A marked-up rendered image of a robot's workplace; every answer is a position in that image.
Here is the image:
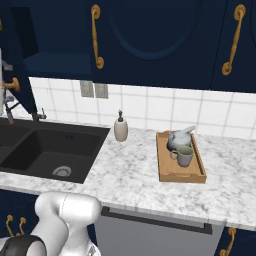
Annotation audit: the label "grey kettle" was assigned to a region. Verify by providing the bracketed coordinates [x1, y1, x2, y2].
[166, 124, 197, 152]

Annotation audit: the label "grey-green mug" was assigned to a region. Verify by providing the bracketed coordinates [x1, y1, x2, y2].
[169, 145, 195, 169]

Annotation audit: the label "wooden tray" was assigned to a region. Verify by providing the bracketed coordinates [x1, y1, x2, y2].
[155, 129, 208, 185]

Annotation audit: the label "wide navy cabinet door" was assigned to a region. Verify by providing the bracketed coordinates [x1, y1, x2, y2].
[89, 0, 232, 91]

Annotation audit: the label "narrow navy cabinet door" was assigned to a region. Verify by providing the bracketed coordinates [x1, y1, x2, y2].
[209, 0, 256, 95]

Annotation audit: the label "navy base cabinet doors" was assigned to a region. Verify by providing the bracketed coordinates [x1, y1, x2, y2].
[0, 189, 43, 238]

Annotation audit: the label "open navy cabinet door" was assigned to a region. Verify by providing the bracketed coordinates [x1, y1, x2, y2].
[0, 0, 39, 116]

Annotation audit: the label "navy base cabinet door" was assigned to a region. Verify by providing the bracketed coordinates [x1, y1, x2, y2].
[214, 226, 256, 256]

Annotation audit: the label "beige soap dispenser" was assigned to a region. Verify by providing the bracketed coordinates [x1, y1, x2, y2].
[113, 109, 130, 143]

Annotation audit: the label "black sink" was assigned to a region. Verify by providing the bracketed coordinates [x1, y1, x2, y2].
[0, 116, 112, 185]

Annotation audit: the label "dark grey tap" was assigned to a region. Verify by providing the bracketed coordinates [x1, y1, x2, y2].
[3, 101, 48, 125]

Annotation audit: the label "grey dishwasher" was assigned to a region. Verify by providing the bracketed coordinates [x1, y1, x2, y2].
[93, 206, 226, 256]

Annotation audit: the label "grey wall outlet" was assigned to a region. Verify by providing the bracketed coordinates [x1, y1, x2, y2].
[79, 80, 95, 99]
[94, 82, 110, 100]

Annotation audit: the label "navy wall cabinet body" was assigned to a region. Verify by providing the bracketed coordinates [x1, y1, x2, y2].
[9, 0, 95, 82]

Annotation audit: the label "gold handle of wide door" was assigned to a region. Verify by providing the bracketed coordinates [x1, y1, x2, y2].
[90, 3, 105, 70]

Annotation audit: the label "black dishwasher handle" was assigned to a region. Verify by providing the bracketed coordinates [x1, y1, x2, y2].
[100, 206, 214, 236]

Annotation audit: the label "gold handle of open door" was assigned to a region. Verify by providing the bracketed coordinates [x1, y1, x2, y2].
[2, 76, 21, 93]

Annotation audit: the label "gold handle of narrow door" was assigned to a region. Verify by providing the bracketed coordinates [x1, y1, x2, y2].
[221, 3, 247, 77]

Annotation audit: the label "gold base cabinet handle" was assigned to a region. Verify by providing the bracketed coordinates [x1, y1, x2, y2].
[16, 216, 27, 237]
[4, 214, 15, 238]

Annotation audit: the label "gold base door handle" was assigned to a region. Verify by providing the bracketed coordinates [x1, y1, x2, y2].
[219, 227, 237, 256]

